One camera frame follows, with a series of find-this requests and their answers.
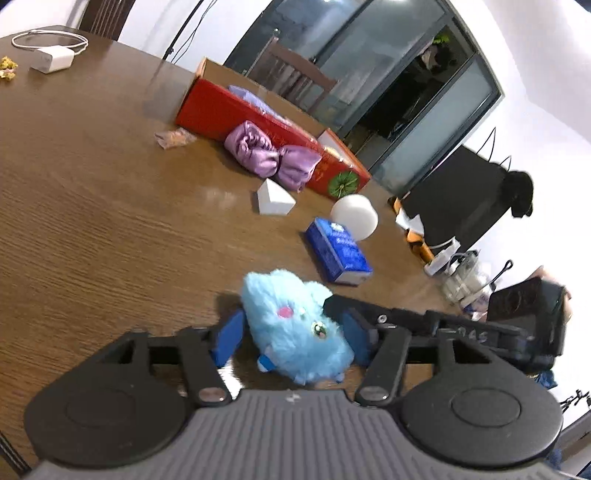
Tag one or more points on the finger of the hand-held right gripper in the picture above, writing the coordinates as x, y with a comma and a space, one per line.
397, 317

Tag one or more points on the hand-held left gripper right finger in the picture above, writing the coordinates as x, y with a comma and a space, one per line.
355, 337

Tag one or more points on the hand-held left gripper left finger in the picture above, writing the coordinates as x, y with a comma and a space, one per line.
228, 339

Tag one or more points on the blue plush toy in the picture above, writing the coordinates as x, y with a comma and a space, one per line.
295, 323

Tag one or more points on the blue tissue packet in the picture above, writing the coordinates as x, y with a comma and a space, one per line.
339, 251

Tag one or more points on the white triangular sponge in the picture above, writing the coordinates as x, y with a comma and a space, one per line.
274, 201

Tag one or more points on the purple satin scrunchie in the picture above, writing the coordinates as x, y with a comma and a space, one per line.
258, 147

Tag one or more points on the red cardboard box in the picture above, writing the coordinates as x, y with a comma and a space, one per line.
207, 108

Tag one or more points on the lavender fluffy headband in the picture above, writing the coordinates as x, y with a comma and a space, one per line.
247, 94

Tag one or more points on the orange wrapper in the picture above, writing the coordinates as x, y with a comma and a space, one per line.
422, 251

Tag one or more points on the clear glass cup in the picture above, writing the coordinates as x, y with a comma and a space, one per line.
461, 281

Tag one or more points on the black coat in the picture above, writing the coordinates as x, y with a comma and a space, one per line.
519, 191

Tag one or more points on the black paper bag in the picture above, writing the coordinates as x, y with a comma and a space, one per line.
457, 198

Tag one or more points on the small clear snack packet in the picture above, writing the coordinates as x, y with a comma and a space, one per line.
173, 138

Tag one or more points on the dark wooden chair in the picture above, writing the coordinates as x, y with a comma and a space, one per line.
295, 74
104, 16

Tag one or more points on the hanging clothes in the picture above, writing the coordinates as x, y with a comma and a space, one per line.
434, 50

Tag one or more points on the black framed sliding glass door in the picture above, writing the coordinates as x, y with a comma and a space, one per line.
369, 46

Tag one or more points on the studio light on stand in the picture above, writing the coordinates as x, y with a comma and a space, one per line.
184, 27

